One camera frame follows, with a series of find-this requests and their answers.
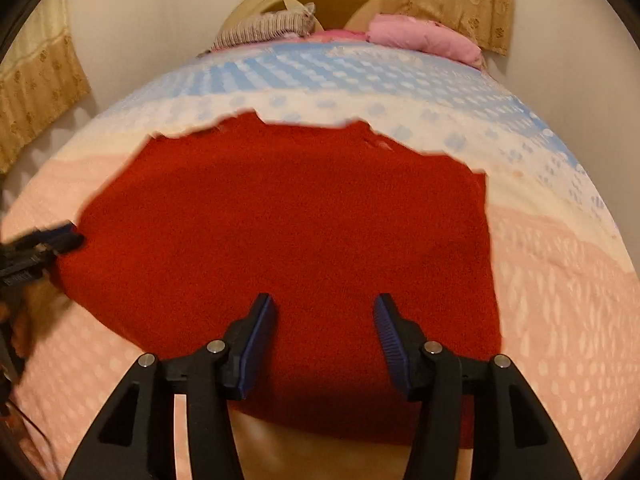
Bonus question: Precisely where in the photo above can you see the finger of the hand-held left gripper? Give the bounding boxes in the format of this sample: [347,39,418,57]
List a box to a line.
[42,232,85,258]
[22,222,76,243]

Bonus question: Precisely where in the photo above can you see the polka dot bed sheet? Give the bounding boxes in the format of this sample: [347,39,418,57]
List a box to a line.
[0,40,640,480]

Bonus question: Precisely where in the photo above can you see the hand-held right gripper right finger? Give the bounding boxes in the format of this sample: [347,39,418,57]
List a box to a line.
[374,293,583,480]

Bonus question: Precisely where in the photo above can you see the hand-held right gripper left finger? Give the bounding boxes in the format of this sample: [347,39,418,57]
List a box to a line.
[62,293,277,480]

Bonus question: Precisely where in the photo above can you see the pink pillow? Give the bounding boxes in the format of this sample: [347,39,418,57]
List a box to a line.
[366,14,483,68]

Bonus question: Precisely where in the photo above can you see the striped pillow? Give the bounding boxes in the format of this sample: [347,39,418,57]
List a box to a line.
[210,4,317,52]

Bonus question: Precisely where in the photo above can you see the red embroidered knit sweater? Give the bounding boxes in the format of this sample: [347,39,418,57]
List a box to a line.
[52,109,505,448]

